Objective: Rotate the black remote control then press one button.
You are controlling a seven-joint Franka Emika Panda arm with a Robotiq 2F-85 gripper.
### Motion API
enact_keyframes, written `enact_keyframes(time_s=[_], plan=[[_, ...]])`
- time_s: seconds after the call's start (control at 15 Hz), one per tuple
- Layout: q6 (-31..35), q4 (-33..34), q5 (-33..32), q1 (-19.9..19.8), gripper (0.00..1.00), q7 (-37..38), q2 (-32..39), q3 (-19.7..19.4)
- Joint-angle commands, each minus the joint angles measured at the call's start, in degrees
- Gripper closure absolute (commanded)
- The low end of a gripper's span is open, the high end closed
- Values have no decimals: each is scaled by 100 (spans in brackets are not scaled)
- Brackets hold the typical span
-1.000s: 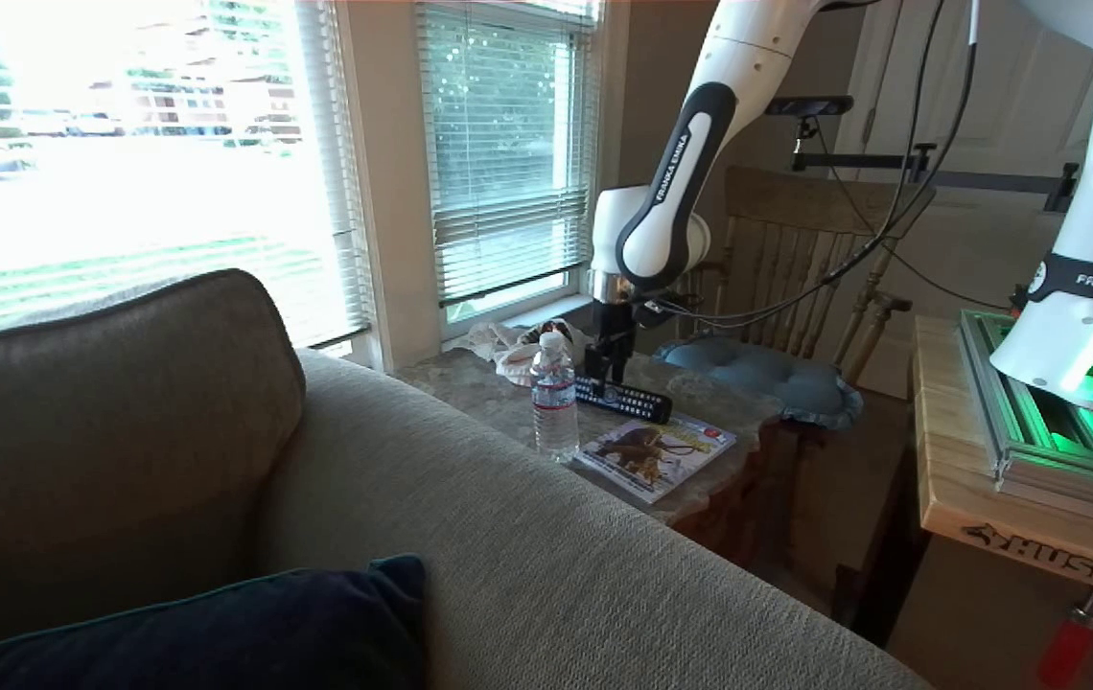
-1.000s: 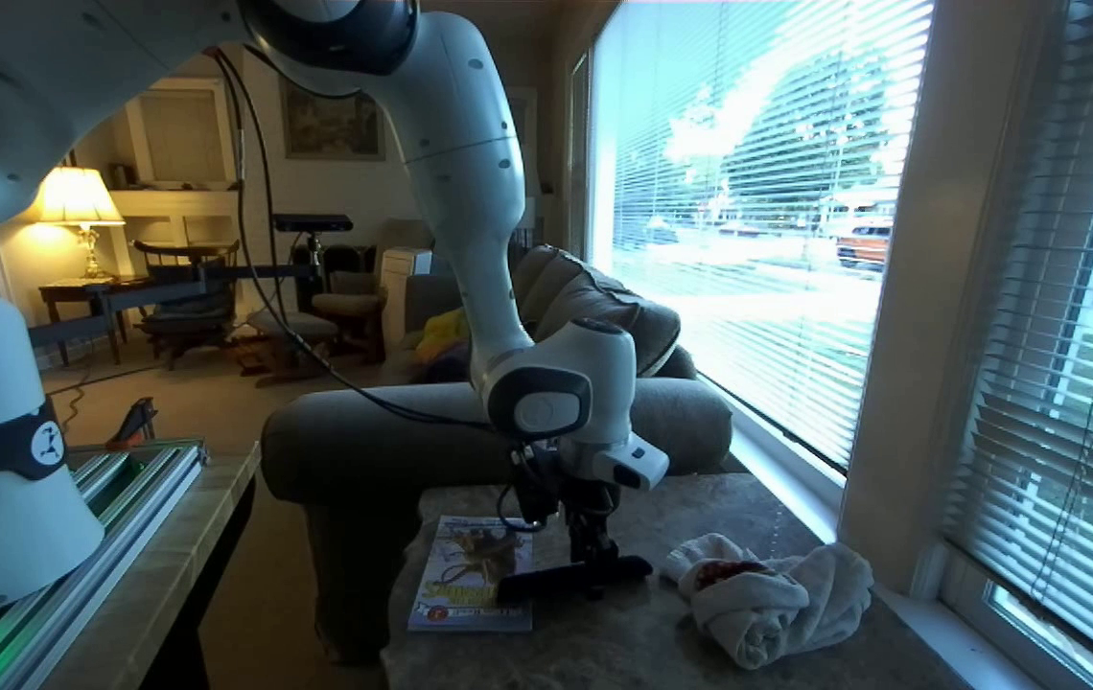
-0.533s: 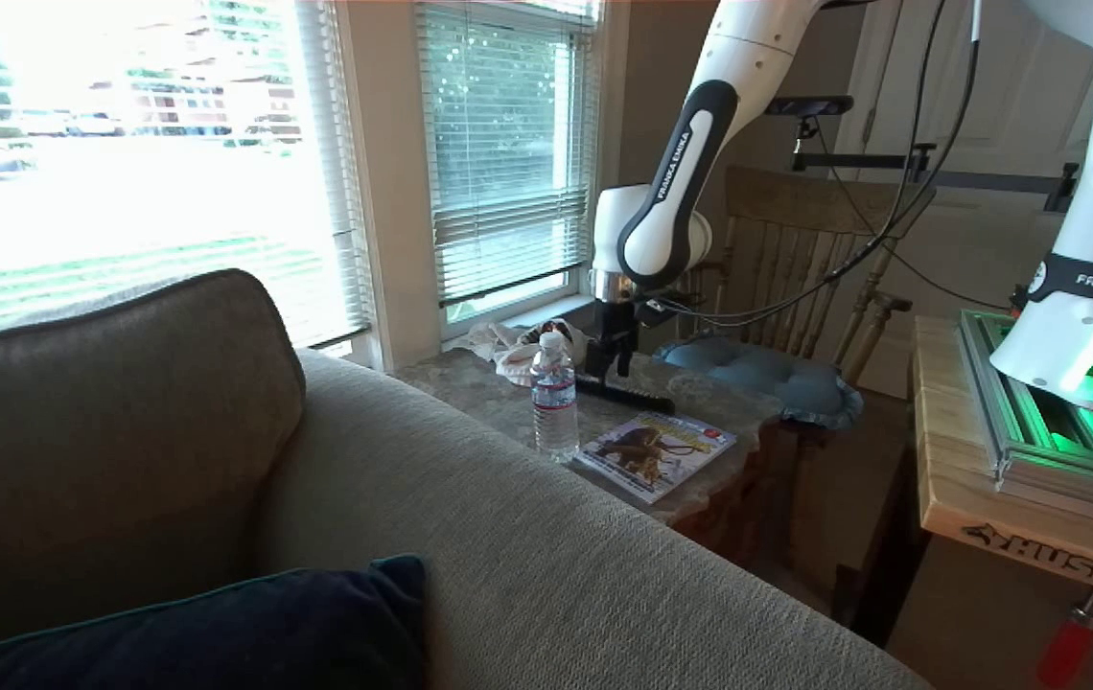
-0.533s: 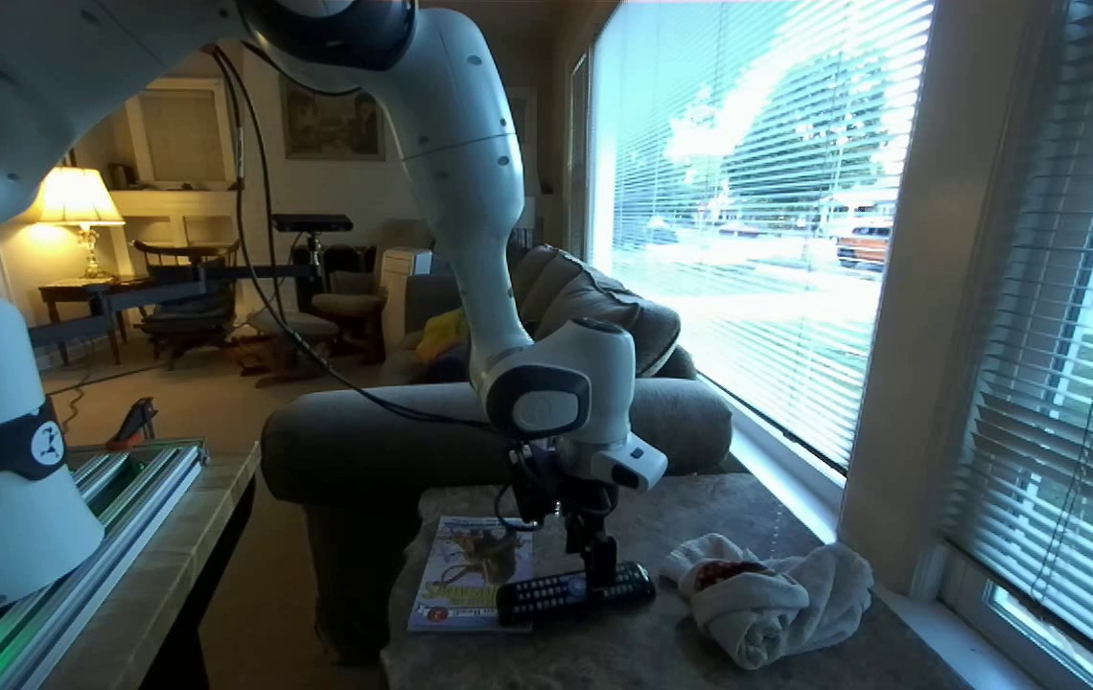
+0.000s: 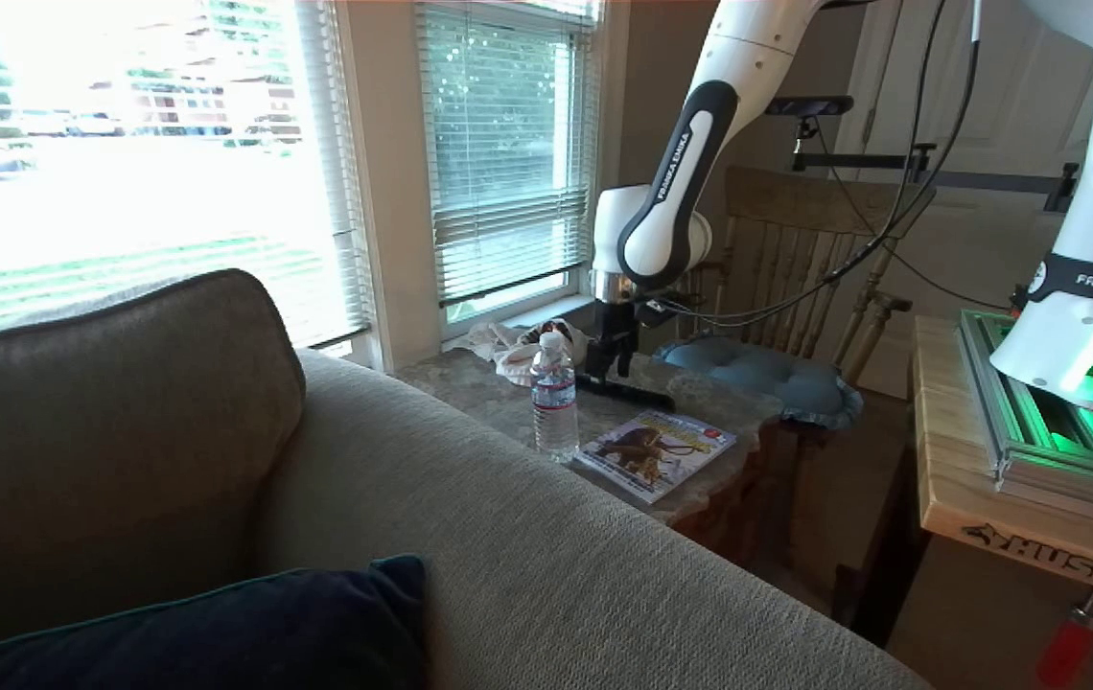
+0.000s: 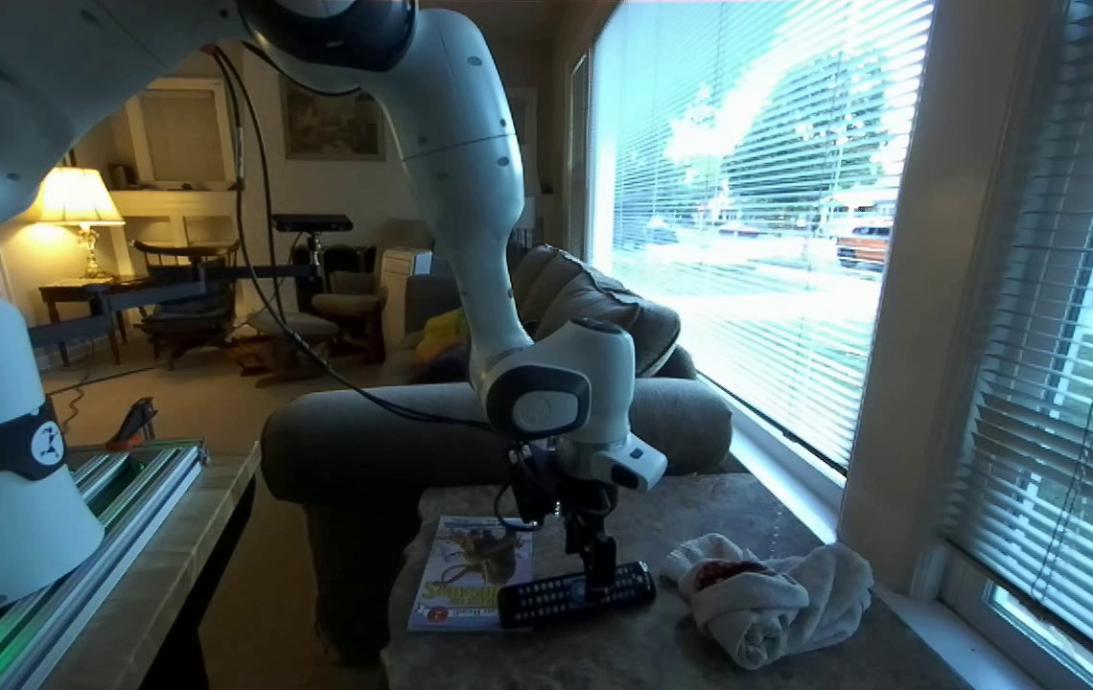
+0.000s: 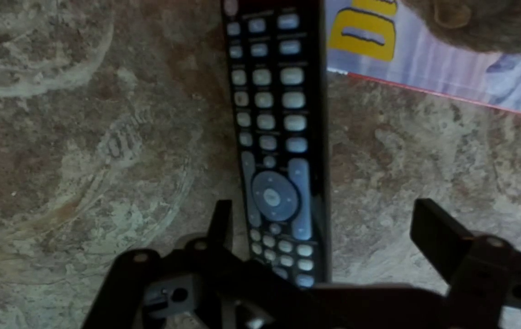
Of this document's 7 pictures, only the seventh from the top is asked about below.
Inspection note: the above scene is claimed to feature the dinosaur children's book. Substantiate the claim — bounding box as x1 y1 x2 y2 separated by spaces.
324 0 521 121

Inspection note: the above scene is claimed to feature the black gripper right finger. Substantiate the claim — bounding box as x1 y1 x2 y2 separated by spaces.
410 198 521 329

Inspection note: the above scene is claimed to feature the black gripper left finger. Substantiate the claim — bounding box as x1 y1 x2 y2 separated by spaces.
83 198 257 329

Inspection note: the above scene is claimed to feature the black remote control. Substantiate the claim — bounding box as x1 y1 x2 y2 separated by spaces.
222 0 334 289

